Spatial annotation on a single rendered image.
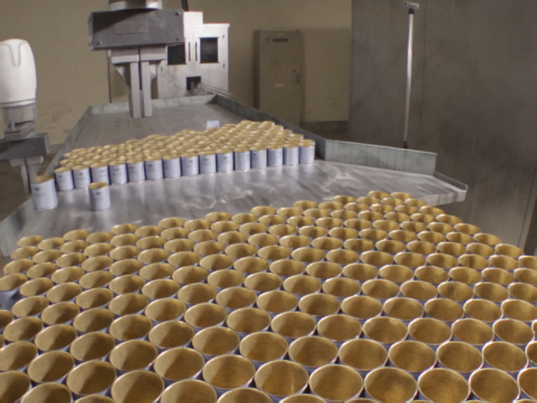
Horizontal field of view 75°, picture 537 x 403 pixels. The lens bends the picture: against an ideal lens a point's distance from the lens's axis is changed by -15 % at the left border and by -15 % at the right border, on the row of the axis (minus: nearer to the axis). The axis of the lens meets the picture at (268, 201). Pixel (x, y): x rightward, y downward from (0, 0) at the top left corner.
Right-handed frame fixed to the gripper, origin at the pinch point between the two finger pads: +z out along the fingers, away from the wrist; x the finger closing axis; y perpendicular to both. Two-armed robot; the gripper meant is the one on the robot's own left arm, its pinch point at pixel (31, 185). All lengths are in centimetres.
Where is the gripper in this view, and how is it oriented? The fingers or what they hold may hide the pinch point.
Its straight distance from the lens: 116.3
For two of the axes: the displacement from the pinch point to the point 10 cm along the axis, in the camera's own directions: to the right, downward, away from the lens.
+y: -3.4, -3.3, 8.8
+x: -9.4, 1.2, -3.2
